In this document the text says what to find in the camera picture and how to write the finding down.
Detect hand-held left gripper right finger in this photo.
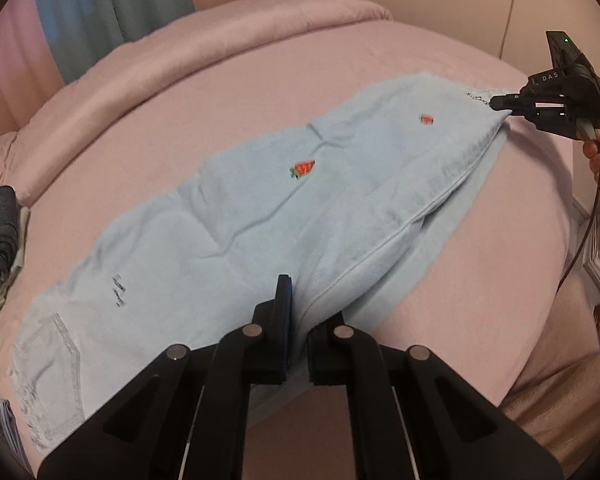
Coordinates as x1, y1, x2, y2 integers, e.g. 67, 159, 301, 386
307, 310, 561, 480

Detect thin wall cord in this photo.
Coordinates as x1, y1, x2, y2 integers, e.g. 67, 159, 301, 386
497, 0, 527, 63

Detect pink folded duvet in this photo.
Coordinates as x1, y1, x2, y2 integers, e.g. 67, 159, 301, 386
0, 0, 395, 201

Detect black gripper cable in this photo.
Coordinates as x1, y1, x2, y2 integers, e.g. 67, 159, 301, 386
555, 140, 600, 293

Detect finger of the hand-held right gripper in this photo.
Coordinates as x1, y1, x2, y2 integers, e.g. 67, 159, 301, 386
512, 106, 578, 137
489, 92, 537, 112

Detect pink bed sheet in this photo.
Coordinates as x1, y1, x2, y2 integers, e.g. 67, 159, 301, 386
0, 0, 600, 480

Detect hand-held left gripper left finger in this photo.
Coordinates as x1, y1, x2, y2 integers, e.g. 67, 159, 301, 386
36, 274, 296, 480

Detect blue green curtain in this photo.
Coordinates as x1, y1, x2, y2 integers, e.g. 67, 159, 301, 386
30, 0, 197, 85

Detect light blue denim pants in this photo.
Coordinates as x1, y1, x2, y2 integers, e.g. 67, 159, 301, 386
11, 72, 511, 456

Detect white green folded cloth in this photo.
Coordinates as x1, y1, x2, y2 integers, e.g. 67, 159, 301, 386
0, 206, 32, 332

